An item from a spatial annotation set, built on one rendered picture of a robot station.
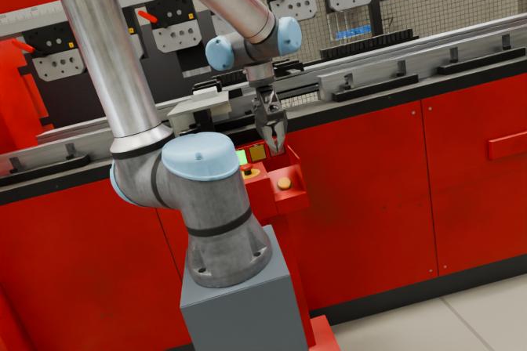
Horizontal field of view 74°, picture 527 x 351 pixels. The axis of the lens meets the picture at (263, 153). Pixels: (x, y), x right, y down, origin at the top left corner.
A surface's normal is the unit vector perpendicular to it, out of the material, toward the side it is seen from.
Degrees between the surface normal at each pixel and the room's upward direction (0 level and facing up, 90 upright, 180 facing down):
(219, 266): 72
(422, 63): 90
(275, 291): 90
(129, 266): 90
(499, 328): 0
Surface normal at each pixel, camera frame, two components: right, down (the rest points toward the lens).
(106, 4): 0.73, 0.04
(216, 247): -0.10, 0.01
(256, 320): 0.15, 0.26
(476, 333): -0.23, -0.93
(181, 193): -0.54, 0.36
